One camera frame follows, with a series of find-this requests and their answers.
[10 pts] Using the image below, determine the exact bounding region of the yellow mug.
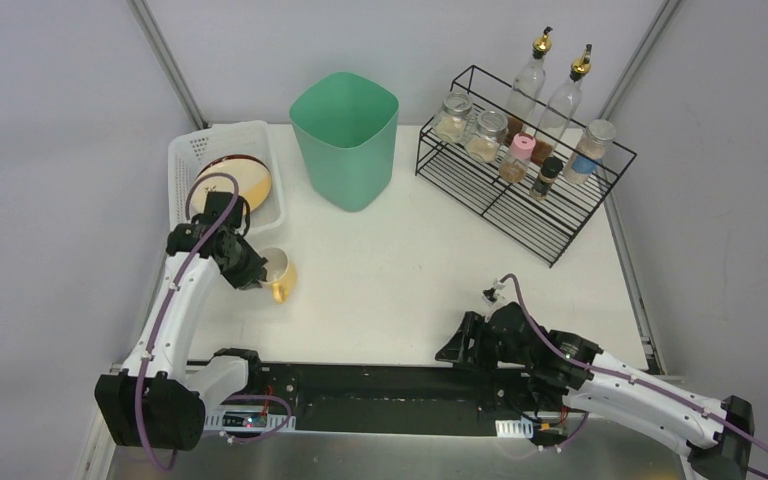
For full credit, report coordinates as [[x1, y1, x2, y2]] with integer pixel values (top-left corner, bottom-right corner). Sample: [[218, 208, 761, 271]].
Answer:
[[258, 247, 298, 304]]

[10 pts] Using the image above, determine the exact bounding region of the cream plate with leaf pattern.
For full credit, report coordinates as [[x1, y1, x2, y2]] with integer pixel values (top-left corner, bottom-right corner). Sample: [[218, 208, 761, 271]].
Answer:
[[190, 160, 272, 213]]

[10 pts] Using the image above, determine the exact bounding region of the black wire rack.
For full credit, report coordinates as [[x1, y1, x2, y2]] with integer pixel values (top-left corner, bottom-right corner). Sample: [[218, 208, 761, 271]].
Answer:
[[415, 64, 638, 267]]

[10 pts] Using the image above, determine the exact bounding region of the pink lid spice shaker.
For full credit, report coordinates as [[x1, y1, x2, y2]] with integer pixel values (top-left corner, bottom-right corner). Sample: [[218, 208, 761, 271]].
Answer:
[[498, 133, 536, 184]]

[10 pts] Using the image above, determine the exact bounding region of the black lid pepper shaker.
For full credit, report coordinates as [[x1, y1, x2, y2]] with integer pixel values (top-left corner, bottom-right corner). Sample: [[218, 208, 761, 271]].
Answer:
[[530, 156, 564, 201]]

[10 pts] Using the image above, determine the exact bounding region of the glass jar with rice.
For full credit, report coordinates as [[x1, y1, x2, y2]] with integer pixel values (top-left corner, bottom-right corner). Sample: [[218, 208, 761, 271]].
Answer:
[[464, 110, 508, 163]]

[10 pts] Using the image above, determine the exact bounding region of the silver lid spice jar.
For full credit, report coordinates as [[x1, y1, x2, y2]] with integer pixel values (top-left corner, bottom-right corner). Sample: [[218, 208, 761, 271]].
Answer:
[[563, 119, 616, 185]]

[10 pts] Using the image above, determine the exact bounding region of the glass jar with grains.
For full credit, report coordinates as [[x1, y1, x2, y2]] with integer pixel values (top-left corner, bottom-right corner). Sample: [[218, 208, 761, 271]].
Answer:
[[432, 92, 473, 143]]

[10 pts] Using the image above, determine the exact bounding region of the gold spout oil bottle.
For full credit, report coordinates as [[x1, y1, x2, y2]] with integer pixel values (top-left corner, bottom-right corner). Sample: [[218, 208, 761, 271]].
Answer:
[[504, 26, 553, 146]]

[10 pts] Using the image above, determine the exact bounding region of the red rimmed plate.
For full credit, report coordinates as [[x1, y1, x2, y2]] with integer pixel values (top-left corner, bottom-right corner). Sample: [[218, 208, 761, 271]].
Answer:
[[205, 154, 266, 168]]

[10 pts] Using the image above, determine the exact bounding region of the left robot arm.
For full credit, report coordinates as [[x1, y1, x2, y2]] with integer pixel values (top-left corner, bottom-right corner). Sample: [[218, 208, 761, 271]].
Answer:
[[94, 224, 267, 451]]

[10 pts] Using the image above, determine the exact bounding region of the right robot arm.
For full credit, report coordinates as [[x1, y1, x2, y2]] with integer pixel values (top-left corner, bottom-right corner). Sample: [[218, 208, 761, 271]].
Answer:
[[435, 302, 754, 479]]

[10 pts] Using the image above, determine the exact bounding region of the white plastic basket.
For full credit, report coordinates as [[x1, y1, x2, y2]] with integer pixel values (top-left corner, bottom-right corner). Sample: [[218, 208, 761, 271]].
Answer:
[[168, 120, 285, 236]]

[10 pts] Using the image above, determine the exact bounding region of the green plastic bin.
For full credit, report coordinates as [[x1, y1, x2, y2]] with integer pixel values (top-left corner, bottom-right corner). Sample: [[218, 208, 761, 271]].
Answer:
[[289, 72, 400, 213]]

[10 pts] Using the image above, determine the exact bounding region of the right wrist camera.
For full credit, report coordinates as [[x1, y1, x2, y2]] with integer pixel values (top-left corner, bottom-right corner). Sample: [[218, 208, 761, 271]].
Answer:
[[482, 282, 509, 318]]

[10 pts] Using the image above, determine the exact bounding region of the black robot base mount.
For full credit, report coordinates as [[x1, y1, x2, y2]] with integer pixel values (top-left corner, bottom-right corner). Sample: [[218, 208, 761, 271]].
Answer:
[[201, 360, 591, 439]]

